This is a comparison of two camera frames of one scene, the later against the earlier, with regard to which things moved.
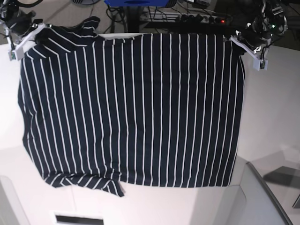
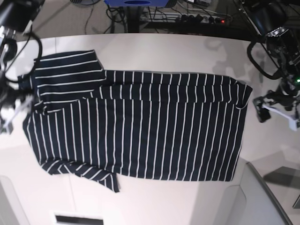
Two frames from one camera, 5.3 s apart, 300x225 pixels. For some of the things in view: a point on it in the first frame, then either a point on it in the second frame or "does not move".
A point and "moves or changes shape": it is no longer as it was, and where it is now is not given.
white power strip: [185, 18] does not move
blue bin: [136, 3] does not move
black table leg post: [133, 19] does not move
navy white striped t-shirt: [106, 110] moves or changes shape
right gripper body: [270, 21] to [282, 44]
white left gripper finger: [18, 53] to [27, 105]
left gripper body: [17, 22] to [13, 96]
